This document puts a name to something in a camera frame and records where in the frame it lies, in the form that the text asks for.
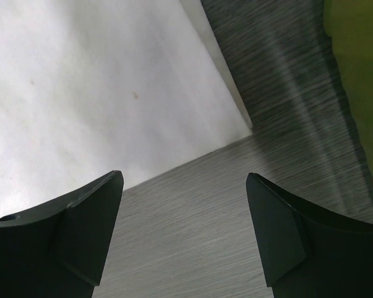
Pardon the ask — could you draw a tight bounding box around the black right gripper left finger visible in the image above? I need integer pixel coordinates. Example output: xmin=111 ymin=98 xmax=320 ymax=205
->
xmin=0 ymin=171 xmax=124 ymax=297

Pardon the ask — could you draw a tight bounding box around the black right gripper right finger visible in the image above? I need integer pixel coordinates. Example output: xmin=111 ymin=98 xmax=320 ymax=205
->
xmin=246 ymin=173 xmax=373 ymax=297

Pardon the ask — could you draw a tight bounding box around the olive green plastic bin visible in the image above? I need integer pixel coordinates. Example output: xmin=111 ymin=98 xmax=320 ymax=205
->
xmin=323 ymin=0 xmax=373 ymax=177

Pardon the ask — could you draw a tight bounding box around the cream white t shirt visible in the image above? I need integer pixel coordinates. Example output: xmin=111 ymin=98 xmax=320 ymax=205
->
xmin=0 ymin=1 xmax=251 ymax=218

